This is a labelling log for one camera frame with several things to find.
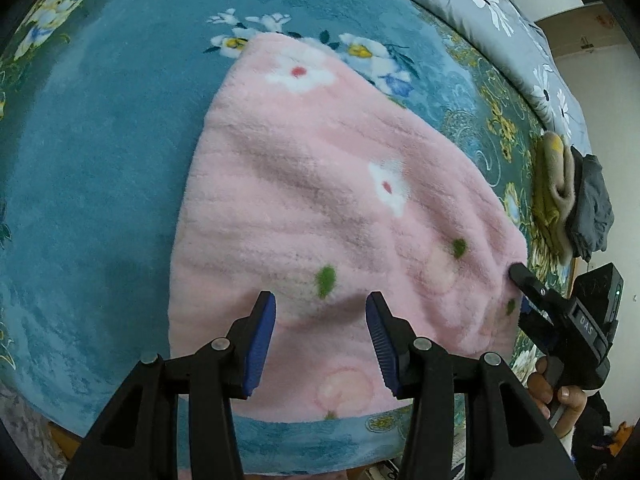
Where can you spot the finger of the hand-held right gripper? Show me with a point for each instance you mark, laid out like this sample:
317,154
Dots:
522,276
532,317

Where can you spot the teal floral blanket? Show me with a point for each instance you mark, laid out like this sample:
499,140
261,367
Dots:
100,210

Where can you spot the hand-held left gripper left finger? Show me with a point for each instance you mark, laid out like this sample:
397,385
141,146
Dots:
260,345

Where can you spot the person's right hand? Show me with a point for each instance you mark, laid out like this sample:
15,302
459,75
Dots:
572,402

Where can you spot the pink fleece garment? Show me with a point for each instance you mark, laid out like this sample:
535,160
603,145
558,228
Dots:
310,200

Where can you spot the folded grey garment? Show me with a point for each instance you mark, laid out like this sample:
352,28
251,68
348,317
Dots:
590,210

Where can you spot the folded beige garment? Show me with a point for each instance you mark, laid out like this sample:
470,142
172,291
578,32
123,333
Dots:
550,195

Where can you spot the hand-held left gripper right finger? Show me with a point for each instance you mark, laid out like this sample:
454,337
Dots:
382,345

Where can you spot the wooden bed frame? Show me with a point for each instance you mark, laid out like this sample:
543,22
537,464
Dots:
62,440

